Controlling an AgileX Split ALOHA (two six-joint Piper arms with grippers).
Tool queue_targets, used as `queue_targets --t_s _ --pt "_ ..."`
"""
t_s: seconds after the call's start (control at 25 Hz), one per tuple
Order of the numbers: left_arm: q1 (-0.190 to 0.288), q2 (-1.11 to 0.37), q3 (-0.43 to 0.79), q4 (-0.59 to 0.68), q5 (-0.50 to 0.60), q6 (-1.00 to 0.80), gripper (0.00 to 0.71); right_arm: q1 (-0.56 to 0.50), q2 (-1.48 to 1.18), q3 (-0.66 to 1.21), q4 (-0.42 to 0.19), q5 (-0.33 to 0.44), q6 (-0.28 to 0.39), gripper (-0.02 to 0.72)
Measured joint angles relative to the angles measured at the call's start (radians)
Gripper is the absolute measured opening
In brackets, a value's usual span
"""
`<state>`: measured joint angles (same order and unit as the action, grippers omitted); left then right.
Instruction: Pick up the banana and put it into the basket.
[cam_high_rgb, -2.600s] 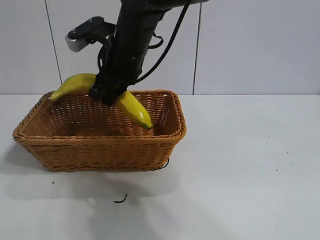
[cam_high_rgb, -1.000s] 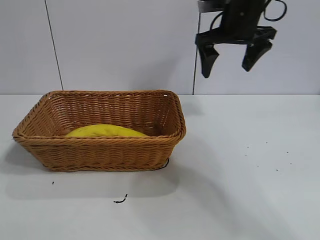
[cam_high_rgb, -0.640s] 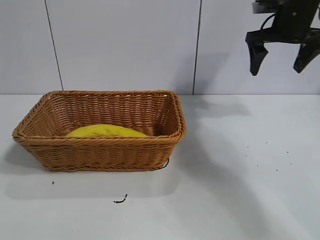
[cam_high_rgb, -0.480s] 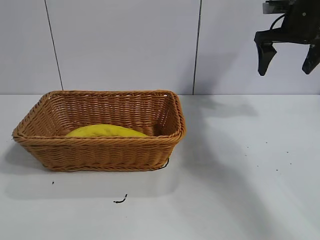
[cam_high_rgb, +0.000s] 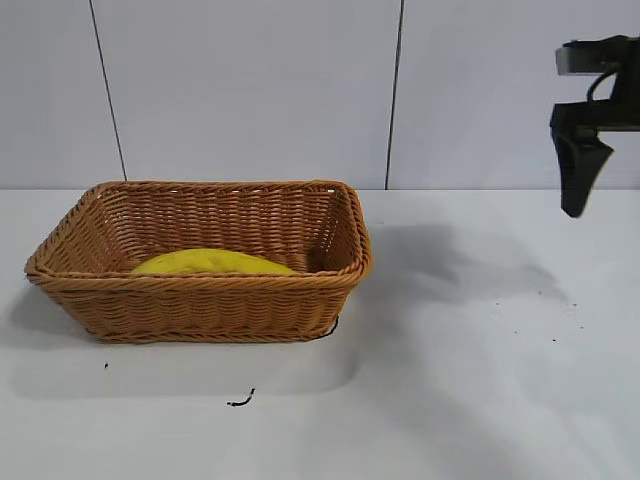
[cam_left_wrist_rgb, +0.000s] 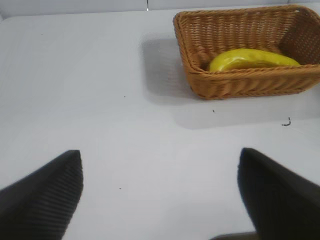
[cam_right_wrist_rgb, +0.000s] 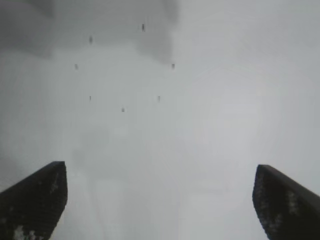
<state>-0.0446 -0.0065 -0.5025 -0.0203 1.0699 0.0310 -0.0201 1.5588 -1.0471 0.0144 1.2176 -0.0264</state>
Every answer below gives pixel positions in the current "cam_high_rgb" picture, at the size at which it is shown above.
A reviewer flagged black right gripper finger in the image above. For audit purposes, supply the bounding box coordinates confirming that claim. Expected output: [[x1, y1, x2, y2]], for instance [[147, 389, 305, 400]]
[[573, 133, 616, 219], [552, 130, 579, 215]]

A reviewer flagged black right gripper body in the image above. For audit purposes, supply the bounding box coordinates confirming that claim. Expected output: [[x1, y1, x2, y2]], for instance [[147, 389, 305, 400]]
[[549, 74, 640, 136]]

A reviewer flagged yellow banana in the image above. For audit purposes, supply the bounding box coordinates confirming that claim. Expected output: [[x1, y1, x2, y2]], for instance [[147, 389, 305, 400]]
[[130, 248, 299, 276]]

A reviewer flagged brown woven wicker basket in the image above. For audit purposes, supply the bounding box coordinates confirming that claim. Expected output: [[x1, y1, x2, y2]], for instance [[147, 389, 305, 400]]
[[24, 177, 375, 345]]

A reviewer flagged black camera cable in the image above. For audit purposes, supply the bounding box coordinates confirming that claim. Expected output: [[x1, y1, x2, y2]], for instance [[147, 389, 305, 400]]
[[585, 73, 617, 103]]

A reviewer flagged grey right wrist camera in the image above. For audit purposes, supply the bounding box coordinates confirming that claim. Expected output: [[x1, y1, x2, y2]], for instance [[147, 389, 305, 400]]
[[554, 34, 640, 78]]

